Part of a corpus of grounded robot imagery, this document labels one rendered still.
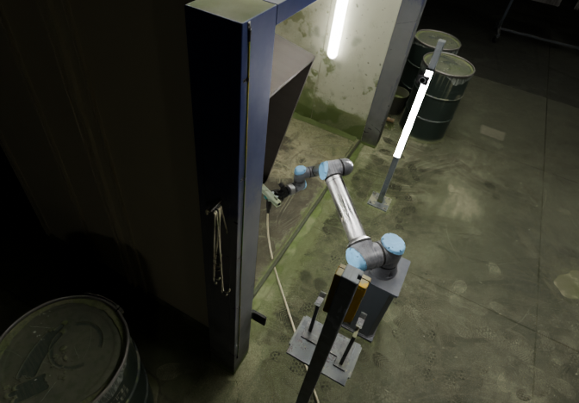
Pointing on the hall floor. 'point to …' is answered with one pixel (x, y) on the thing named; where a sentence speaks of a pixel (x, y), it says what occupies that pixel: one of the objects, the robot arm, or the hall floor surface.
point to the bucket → (399, 101)
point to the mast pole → (395, 157)
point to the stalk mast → (346, 289)
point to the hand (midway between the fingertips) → (268, 197)
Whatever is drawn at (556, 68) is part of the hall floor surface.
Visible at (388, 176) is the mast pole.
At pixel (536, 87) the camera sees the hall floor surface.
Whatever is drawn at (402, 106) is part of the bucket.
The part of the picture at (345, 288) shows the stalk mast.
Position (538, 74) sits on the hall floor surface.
